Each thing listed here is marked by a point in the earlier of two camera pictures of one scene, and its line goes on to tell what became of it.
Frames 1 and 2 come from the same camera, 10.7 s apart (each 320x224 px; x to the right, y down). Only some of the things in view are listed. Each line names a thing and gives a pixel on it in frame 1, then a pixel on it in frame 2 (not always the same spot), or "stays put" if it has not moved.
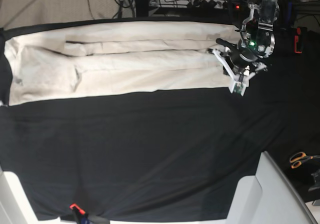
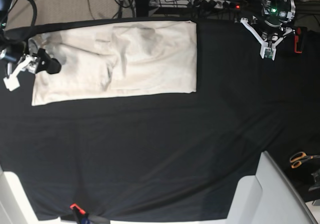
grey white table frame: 271,195 stays put
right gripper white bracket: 238,85 → 267,49
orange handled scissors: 296,159 stays put
